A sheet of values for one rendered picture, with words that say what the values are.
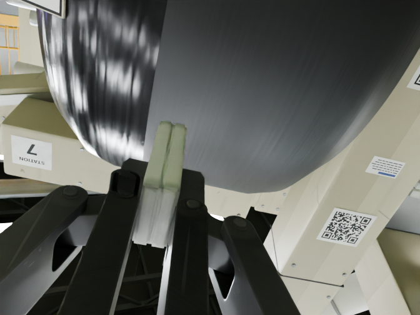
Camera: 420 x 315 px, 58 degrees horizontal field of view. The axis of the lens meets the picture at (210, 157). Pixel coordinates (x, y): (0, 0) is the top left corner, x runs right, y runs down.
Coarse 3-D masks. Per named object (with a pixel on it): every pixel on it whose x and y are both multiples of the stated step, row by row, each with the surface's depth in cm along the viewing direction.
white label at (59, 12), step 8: (24, 0) 26; (32, 0) 26; (40, 0) 25; (48, 0) 25; (56, 0) 25; (64, 0) 25; (40, 8) 26; (48, 8) 26; (56, 8) 25; (64, 8) 25; (64, 16) 26
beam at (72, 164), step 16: (16, 112) 88; (32, 112) 89; (48, 112) 91; (16, 128) 84; (32, 128) 85; (48, 128) 86; (64, 128) 87; (64, 144) 86; (80, 144) 86; (64, 160) 88; (80, 160) 88; (96, 160) 88; (32, 176) 91; (48, 176) 91; (64, 176) 91; (80, 176) 91; (96, 176) 91; (208, 192) 93; (224, 192) 93; (240, 192) 93; (208, 208) 96; (224, 208) 96; (240, 208) 96
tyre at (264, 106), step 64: (128, 0) 24; (192, 0) 24; (256, 0) 24; (320, 0) 24; (384, 0) 24; (64, 64) 29; (128, 64) 27; (192, 64) 26; (256, 64) 26; (320, 64) 26; (384, 64) 27; (128, 128) 32; (192, 128) 31; (256, 128) 30; (320, 128) 30; (256, 192) 44
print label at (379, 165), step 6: (372, 162) 56; (378, 162) 56; (384, 162) 56; (390, 162) 56; (396, 162) 55; (402, 162) 55; (372, 168) 56; (378, 168) 56; (384, 168) 56; (390, 168) 56; (396, 168) 56; (378, 174) 57; (384, 174) 57; (390, 174) 57; (396, 174) 57
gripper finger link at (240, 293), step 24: (240, 216) 15; (240, 240) 13; (240, 264) 12; (264, 264) 13; (216, 288) 14; (240, 288) 12; (264, 288) 12; (240, 312) 12; (264, 312) 11; (288, 312) 11
